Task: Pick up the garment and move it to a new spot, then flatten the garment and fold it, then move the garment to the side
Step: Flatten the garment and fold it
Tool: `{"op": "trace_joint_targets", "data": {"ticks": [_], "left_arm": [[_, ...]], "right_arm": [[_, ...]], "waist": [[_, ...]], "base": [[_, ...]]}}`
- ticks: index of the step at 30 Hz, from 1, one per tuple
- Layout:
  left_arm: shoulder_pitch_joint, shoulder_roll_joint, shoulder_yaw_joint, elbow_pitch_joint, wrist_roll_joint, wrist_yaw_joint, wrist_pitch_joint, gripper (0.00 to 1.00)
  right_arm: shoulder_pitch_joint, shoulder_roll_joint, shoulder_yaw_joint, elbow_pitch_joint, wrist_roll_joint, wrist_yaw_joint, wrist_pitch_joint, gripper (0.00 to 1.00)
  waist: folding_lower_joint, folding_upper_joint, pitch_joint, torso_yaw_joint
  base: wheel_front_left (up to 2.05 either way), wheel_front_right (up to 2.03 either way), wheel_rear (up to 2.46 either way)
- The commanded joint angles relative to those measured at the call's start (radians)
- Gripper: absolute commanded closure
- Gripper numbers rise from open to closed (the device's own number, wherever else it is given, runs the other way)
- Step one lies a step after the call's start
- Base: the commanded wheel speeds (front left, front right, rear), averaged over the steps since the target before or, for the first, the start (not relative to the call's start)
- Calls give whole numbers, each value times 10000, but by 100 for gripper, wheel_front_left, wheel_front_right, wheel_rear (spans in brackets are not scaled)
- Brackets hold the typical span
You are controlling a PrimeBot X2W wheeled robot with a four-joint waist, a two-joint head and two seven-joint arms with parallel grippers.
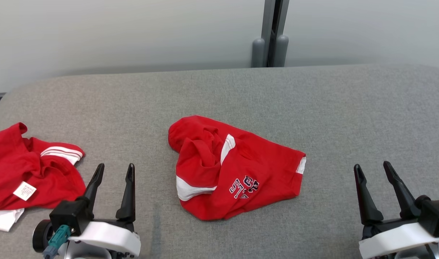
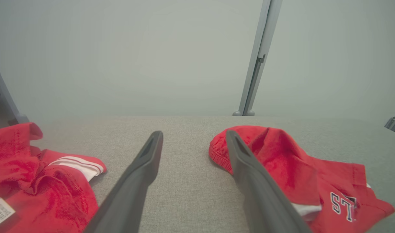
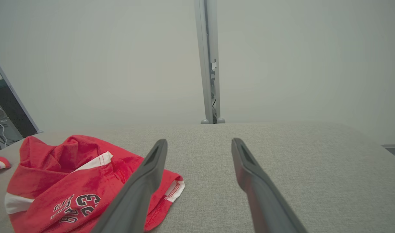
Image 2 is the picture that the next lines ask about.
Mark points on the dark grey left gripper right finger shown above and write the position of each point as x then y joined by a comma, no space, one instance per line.
262,200

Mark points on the red shorts with white trim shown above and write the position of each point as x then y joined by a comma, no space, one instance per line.
298,168

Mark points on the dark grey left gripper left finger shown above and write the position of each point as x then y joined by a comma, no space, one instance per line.
129,194

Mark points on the grey wall panel edge post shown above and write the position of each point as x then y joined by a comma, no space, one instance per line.
5,94

